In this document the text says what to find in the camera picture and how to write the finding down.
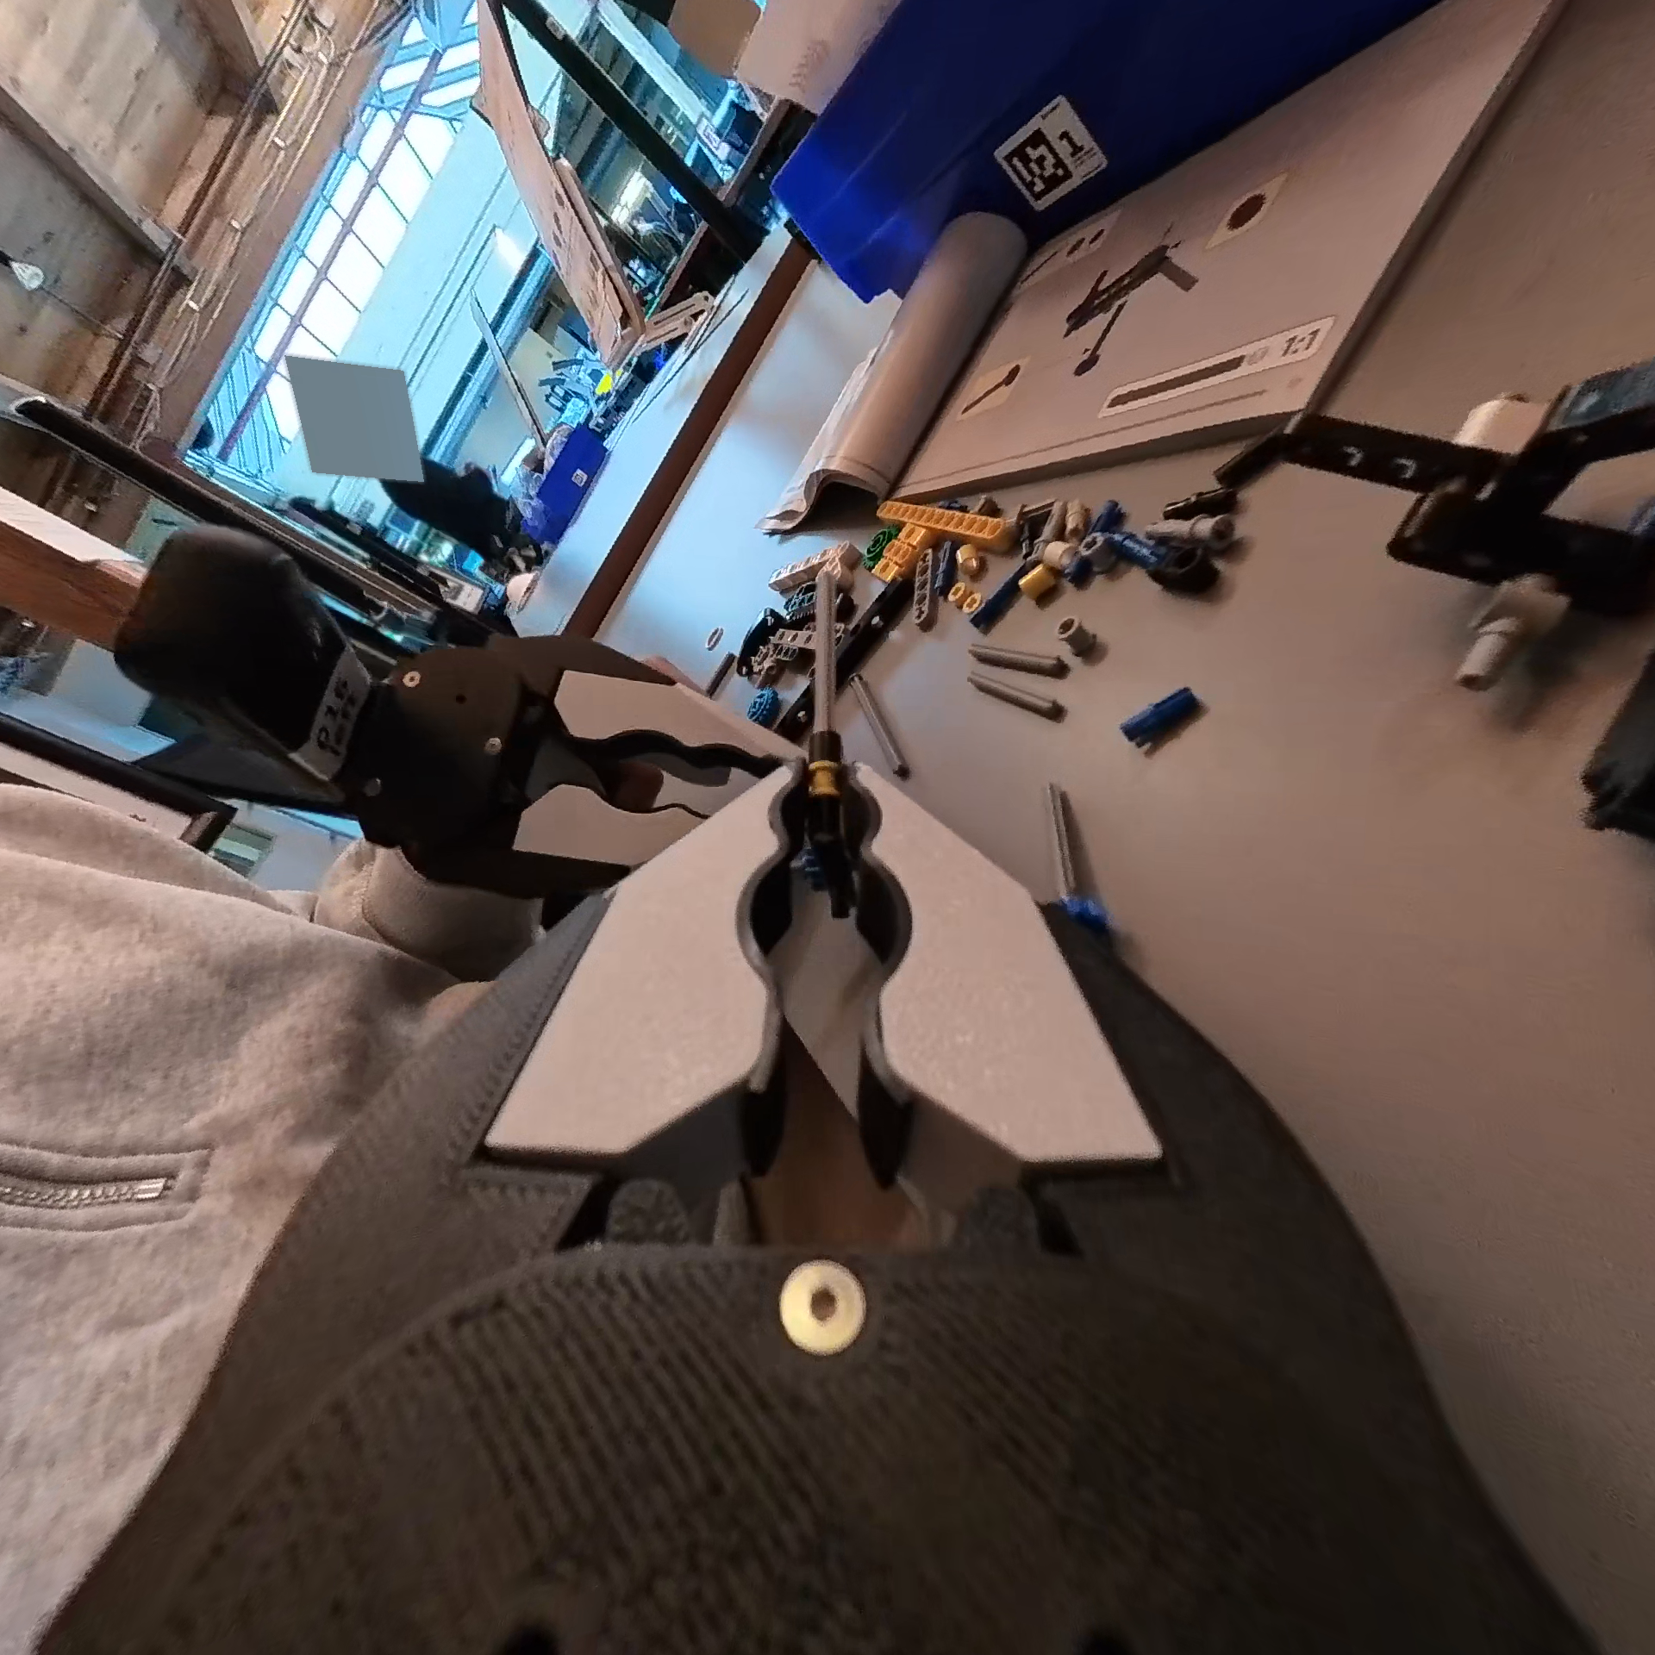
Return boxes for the blue storage bin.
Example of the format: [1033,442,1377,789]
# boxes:
[771,0,1449,308]

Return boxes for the large glass window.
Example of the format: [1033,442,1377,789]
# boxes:
[187,0,519,518]

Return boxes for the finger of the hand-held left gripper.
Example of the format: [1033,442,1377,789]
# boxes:
[541,670,806,786]
[516,762,776,898]

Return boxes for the neighbouring long table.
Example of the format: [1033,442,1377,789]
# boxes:
[509,246,820,639]

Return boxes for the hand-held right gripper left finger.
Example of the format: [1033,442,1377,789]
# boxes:
[482,761,810,1193]

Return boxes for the grey lego axle with stop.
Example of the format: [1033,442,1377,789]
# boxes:
[850,679,909,781]

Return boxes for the person's grey sweatshirt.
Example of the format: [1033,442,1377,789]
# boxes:
[0,784,610,1655]

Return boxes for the black yellow lego assembly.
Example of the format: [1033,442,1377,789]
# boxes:
[790,729,865,924]

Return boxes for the large black lego assembly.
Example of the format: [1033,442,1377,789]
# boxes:
[1213,366,1655,695]

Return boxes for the small blue bin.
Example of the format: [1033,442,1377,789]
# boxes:
[534,429,610,527]

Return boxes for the dark object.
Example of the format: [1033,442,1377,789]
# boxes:
[1583,703,1655,834]

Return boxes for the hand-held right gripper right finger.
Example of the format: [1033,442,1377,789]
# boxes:
[827,761,1169,1187]

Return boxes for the pile of loose lego pieces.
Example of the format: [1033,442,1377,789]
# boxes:
[705,484,1248,710]

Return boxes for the lego instruction booklet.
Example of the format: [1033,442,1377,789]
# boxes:
[762,0,1574,540]

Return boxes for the grey axle with blue gear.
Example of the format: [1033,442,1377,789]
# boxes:
[1045,781,1113,937]

